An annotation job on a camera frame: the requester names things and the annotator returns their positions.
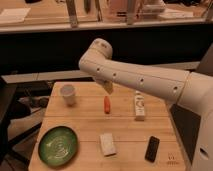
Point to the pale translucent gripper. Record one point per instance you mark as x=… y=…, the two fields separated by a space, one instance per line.
x=108 y=86

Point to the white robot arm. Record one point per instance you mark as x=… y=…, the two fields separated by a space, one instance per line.
x=190 y=90

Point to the green ceramic plate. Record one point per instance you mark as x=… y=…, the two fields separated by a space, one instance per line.
x=58 y=146

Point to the orange carrot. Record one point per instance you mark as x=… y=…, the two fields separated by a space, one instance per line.
x=106 y=105

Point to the white tube bottle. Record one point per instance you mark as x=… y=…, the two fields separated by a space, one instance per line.
x=139 y=106

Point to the white sponge block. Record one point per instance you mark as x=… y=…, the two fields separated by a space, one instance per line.
x=107 y=144

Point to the black phone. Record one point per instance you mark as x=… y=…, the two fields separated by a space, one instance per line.
x=152 y=149

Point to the black office chair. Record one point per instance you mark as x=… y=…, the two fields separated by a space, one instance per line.
x=11 y=108

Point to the white paper sheet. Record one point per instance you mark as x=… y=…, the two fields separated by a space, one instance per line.
x=13 y=15

